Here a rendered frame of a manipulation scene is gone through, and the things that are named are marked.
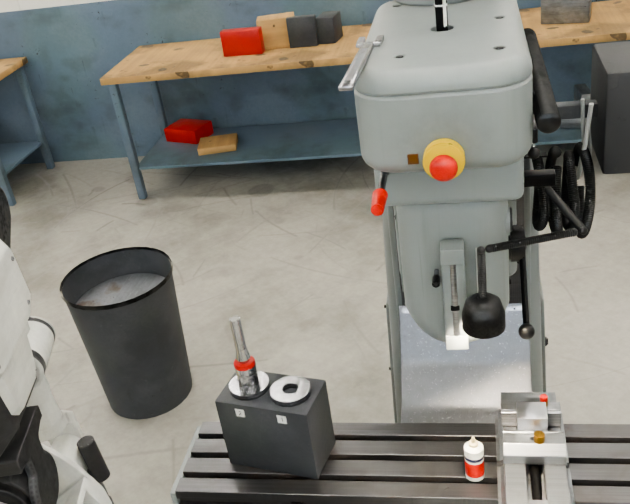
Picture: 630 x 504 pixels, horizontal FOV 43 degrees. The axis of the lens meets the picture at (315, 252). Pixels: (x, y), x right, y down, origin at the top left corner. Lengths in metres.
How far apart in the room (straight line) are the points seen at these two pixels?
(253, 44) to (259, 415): 3.77
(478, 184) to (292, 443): 0.75
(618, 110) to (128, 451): 2.51
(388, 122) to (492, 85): 0.15
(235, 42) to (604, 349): 2.98
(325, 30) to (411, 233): 3.91
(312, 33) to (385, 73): 4.08
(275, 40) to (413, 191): 4.05
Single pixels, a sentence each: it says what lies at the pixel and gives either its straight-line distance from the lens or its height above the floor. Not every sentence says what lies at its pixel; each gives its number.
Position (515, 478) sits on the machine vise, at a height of 1.01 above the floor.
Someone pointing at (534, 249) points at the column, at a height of 1.24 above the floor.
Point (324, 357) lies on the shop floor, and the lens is 3.72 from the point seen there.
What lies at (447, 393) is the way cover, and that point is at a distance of 2.04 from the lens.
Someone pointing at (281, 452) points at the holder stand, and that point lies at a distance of 1.80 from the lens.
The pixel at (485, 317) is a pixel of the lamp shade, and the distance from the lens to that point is 1.33.
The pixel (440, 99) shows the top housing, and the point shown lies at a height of 1.85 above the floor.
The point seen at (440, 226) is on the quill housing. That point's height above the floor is 1.57.
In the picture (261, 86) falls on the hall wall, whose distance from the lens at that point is 5.96.
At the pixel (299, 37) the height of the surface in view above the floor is 0.95.
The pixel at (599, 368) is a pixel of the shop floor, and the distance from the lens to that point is 3.61.
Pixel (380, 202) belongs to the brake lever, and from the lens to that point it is 1.18.
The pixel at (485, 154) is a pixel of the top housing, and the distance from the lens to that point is 1.18.
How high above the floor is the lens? 2.23
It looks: 29 degrees down
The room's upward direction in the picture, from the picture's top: 9 degrees counter-clockwise
